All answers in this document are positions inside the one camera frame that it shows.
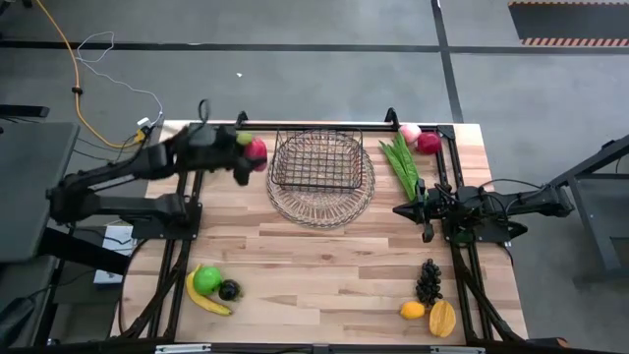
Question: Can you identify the dark purple mangosteen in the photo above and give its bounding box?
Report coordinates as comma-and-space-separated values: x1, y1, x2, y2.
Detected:
217, 278, 243, 303

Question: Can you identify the black aluminium frame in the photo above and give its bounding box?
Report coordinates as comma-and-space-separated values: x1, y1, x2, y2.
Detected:
110, 106, 569, 348

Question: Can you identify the round woven straw mat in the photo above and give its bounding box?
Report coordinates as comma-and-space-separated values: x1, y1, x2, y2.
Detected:
266, 147, 376, 230

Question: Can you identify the yellow banana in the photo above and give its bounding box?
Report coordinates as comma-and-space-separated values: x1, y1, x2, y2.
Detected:
185, 264, 234, 318

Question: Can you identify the pale pink peach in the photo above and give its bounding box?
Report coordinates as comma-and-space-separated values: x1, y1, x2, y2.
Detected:
398, 123, 423, 146

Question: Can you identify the silver metal bracket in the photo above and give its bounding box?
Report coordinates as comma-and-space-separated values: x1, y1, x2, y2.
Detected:
429, 345, 486, 354
154, 343, 212, 354

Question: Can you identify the shiny red fruit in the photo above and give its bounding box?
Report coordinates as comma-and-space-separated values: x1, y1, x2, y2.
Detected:
244, 137, 269, 173

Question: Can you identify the yellow cable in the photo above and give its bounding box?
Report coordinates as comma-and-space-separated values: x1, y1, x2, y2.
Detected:
33, 0, 148, 149

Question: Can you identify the green leaf vegetable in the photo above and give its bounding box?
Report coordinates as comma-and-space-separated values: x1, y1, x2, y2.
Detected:
377, 131, 423, 202

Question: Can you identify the black flat bar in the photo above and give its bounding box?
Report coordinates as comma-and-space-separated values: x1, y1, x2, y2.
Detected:
0, 103, 50, 119

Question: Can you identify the green apple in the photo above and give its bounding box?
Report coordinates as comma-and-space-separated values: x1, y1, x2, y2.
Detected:
192, 265, 224, 297

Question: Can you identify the dark blue chair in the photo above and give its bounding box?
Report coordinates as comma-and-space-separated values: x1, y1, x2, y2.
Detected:
0, 294, 38, 351

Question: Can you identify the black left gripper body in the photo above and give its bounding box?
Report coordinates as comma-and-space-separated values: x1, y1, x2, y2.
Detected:
189, 122, 240, 171

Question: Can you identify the black wire basket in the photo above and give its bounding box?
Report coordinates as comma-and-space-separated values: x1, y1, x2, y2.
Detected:
269, 127, 365, 192

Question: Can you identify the red apple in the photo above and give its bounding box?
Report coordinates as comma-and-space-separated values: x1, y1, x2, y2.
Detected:
416, 131, 443, 156

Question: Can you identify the black metal stand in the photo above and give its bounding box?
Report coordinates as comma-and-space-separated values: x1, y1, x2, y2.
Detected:
549, 133, 629, 286

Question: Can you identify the dark grape bunch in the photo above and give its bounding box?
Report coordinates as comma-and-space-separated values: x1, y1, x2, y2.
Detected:
415, 258, 444, 307

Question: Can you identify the thin white cable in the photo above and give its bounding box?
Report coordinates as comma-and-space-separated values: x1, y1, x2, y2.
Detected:
76, 30, 164, 127

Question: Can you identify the black hazard striped mat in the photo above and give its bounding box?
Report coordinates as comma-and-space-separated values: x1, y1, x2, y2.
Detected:
507, 0, 629, 48

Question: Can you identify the yellow lemon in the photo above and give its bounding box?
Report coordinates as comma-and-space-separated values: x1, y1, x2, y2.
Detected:
399, 300, 427, 322

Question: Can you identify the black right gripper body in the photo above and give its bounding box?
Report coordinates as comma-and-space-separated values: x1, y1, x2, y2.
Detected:
416, 177, 461, 244

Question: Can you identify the white box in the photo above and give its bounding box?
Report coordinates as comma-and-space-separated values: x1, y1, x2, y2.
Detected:
92, 223, 137, 286

